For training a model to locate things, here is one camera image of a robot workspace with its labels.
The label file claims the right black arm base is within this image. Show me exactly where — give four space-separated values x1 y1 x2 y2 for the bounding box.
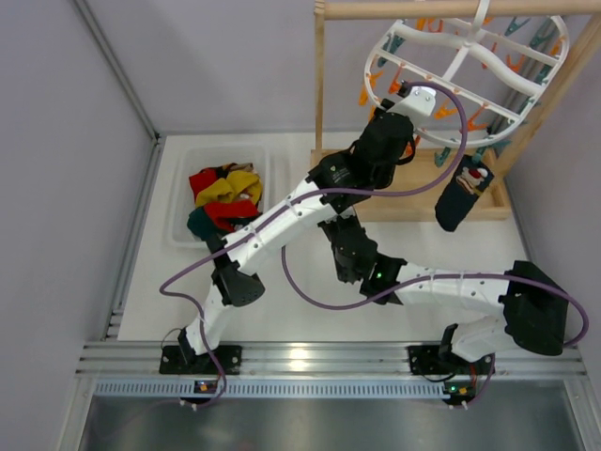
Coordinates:
407 345 467 381

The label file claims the white plastic basket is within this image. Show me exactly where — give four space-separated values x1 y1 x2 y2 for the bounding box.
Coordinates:
165 143 271 250

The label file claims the aluminium mounting rail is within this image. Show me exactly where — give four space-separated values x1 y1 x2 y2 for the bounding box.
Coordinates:
75 341 587 380

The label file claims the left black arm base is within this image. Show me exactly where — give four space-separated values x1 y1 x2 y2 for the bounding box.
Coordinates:
159 345 242 375

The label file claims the red christmas sock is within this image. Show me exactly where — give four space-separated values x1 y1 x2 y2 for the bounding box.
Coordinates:
203 200 260 232

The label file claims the red sock in basket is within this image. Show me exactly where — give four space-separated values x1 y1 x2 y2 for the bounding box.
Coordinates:
189 167 219 196

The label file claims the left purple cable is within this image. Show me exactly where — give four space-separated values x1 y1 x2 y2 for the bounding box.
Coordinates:
159 82 468 408

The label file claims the brown striped sock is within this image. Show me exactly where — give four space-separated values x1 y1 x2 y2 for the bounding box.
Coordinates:
220 163 254 178

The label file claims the wooden drying rack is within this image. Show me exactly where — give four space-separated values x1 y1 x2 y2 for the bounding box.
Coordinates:
309 0 601 224

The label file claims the navy christmas pattern sock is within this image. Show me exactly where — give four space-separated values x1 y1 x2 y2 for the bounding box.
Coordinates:
435 155 495 232

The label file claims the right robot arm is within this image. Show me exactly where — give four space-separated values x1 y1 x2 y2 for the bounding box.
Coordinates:
319 216 568 367

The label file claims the white round clip hanger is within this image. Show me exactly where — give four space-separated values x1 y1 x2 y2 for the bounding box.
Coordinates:
359 1 570 148

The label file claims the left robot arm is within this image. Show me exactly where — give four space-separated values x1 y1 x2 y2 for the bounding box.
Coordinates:
177 98 431 368

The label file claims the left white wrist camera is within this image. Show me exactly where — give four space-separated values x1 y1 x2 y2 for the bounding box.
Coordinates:
391 83 436 123

